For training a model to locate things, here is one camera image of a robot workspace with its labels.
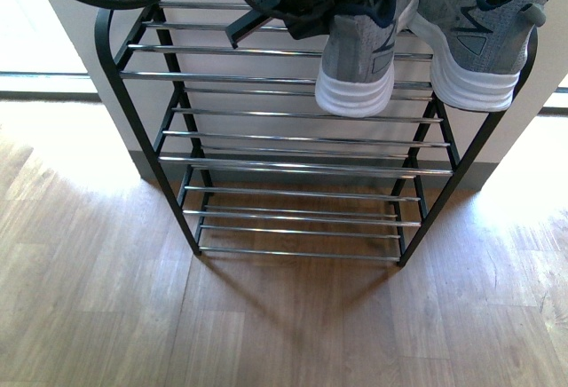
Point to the black metal shoe rack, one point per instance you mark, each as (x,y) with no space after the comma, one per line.
(232,153)

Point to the grey sneaker navy collar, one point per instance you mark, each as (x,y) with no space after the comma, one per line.
(356,72)

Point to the dark window frame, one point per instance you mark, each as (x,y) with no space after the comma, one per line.
(48,86)

